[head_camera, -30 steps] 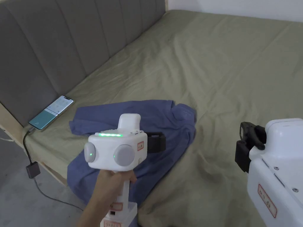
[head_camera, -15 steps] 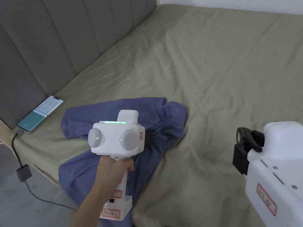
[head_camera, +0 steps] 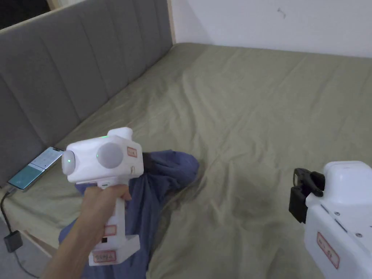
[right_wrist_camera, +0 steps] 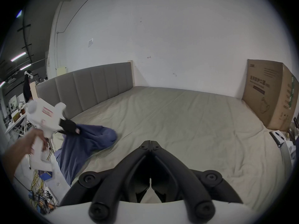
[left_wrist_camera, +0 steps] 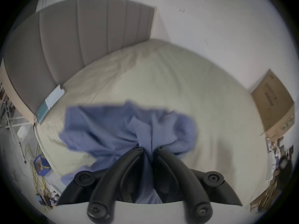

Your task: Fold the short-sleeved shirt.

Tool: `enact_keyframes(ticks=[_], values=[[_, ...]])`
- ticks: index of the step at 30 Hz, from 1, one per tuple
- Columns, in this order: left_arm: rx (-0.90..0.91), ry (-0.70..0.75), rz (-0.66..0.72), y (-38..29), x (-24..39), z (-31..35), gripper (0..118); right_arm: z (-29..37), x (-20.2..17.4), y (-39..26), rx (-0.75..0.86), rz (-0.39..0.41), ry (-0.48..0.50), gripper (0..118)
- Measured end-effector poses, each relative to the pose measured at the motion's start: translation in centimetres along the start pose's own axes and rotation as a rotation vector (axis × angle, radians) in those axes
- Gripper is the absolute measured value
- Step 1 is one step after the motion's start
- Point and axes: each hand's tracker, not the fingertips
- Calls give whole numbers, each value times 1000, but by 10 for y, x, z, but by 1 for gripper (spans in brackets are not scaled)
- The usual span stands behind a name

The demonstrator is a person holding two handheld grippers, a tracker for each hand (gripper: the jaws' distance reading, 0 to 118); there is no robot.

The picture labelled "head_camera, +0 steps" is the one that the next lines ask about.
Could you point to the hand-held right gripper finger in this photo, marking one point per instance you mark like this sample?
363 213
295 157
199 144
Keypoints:
308 180

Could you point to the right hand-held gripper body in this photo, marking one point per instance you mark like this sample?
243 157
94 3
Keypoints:
343 215

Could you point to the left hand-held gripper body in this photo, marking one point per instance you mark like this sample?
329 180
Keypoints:
87 162

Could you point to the dark blue shirt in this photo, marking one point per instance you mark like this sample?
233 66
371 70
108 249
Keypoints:
162 180

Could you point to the person's left forearm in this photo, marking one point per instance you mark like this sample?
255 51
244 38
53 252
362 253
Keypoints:
66 252

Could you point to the person's left hand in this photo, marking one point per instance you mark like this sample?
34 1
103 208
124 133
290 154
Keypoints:
97 205

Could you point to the smartphone with lit screen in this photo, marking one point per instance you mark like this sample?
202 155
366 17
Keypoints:
32 171

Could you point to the grey padded headboard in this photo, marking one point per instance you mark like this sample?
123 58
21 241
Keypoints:
58 72

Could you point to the bed with pale green sheet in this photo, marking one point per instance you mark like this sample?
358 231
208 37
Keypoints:
247 101

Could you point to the small black adapter box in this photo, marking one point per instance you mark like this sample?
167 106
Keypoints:
13 241

